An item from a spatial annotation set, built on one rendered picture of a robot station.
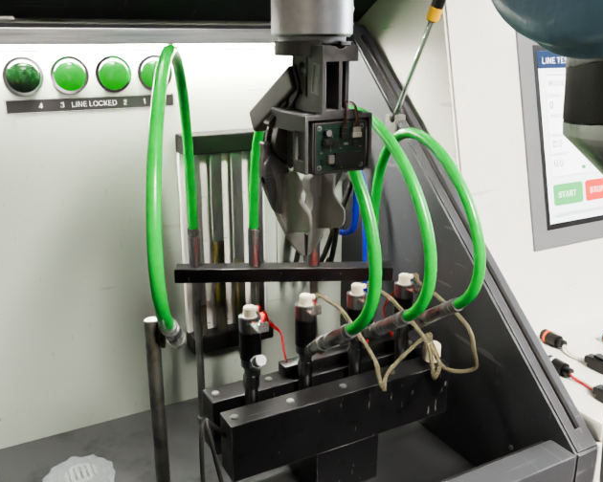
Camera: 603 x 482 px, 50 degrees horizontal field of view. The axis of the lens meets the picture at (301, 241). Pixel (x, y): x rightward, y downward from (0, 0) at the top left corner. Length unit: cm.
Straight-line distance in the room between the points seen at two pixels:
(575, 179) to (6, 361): 93
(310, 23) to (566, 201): 66
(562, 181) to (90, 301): 77
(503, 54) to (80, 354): 80
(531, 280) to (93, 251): 68
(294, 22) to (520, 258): 61
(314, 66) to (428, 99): 46
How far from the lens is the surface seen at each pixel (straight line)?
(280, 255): 114
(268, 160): 63
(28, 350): 107
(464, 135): 100
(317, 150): 59
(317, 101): 59
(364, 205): 69
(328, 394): 88
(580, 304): 118
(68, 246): 102
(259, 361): 82
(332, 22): 60
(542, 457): 87
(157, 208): 59
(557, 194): 112
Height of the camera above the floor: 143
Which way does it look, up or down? 17 degrees down
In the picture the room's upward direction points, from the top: straight up
